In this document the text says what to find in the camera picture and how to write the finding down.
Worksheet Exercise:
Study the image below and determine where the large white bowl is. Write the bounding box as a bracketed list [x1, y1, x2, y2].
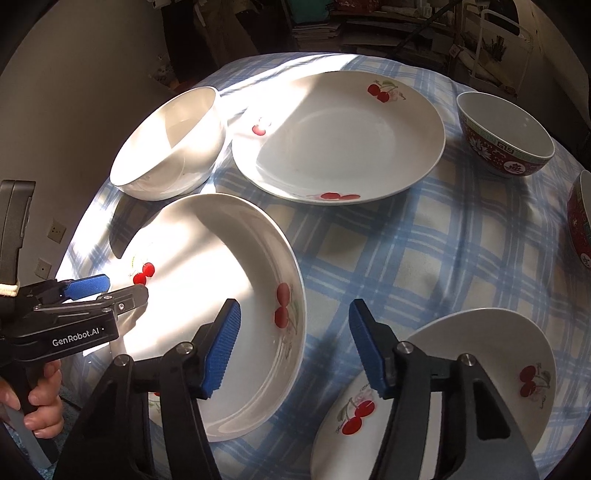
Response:
[109, 86, 227, 201]

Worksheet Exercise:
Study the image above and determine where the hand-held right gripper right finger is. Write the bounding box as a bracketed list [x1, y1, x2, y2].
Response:
[348, 299, 541, 480]

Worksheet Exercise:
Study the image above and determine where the white metal cart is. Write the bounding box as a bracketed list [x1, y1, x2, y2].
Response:
[471, 7, 536, 93]

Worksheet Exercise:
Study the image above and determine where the red patterned bowl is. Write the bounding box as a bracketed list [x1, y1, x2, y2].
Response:
[456, 91, 556, 179]
[567, 170, 591, 271]

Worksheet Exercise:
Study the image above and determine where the white cherry-print plate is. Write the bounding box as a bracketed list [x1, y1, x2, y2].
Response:
[310, 308, 557, 480]
[231, 72, 446, 205]
[108, 194, 306, 443]

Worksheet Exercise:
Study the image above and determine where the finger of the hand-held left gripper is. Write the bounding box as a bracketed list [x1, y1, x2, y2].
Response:
[55, 274, 112, 302]
[98, 285, 149, 325]

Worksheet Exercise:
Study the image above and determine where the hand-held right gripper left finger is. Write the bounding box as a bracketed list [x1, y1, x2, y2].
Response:
[53, 298, 243, 480]

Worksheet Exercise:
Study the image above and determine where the stack of books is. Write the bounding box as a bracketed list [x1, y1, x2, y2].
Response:
[293, 18, 342, 52]

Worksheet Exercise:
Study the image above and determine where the cluttered storage shelf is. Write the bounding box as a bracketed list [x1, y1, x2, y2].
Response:
[323, 0, 462, 52]

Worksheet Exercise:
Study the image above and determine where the blue plaid bed sheet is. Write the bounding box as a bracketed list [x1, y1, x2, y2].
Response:
[58, 53, 591, 480]

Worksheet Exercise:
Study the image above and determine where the person's left hand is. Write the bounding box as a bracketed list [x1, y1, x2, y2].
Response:
[0, 359, 64, 439]

